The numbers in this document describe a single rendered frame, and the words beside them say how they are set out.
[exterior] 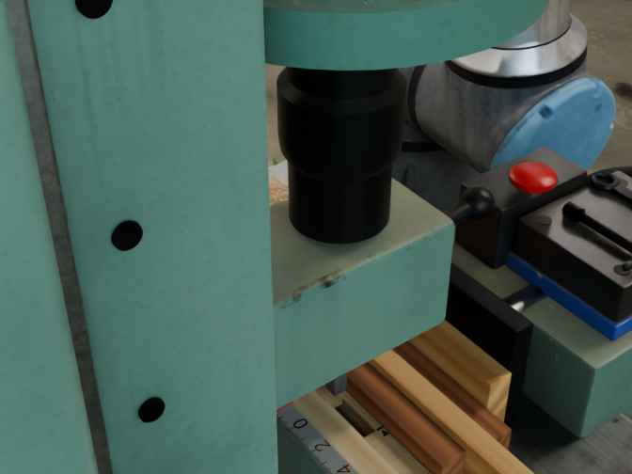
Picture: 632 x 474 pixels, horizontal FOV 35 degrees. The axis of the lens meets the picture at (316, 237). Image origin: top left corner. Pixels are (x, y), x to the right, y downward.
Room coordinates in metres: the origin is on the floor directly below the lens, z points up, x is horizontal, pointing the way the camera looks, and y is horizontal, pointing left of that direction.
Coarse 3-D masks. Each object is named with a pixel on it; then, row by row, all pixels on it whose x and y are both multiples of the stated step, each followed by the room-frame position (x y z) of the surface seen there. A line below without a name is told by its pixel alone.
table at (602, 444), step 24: (528, 408) 0.44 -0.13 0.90; (528, 432) 0.42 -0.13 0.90; (552, 432) 0.42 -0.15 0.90; (600, 432) 0.42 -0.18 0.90; (624, 432) 0.42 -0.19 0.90; (528, 456) 0.40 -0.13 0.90; (552, 456) 0.40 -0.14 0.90; (576, 456) 0.40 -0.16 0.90; (600, 456) 0.40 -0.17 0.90; (624, 456) 0.40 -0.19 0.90
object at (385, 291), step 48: (288, 240) 0.40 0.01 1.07; (384, 240) 0.40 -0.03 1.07; (432, 240) 0.40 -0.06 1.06; (288, 288) 0.36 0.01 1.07; (336, 288) 0.37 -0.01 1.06; (384, 288) 0.38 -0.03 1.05; (432, 288) 0.40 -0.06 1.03; (288, 336) 0.35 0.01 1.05; (336, 336) 0.37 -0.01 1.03; (384, 336) 0.39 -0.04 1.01; (288, 384) 0.35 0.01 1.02
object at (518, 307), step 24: (456, 288) 0.45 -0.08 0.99; (480, 288) 0.45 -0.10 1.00; (528, 288) 0.49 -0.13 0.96; (456, 312) 0.45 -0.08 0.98; (480, 312) 0.43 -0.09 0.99; (504, 312) 0.43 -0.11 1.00; (480, 336) 0.43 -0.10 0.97; (504, 336) 0.42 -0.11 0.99; (528, 336) 0.42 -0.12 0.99; (504, 360) 0.41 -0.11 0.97
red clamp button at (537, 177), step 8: (512, 168) 0.53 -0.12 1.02; (520, 168) 0.53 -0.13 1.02; (528, 168) 0.53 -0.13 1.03; (536, 168) 0.53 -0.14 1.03; (544, 168) 0.53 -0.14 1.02; (512, 176) 0.53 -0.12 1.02; (520, 176) 0.52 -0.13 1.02; (528, 176) 0.52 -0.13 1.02; (536, 176) 0.52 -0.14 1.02; (544, 176) 0.52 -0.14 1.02; (552, 176) 0.52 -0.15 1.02; (520, 184) 0.52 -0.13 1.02; (528, 184) 0.52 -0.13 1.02; (536, 184) 0.51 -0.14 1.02; (544, 184) 0.52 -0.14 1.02; (552, 184) 0.52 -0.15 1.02; (528, 192) 0.52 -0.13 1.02; (536, 192) 0.51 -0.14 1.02
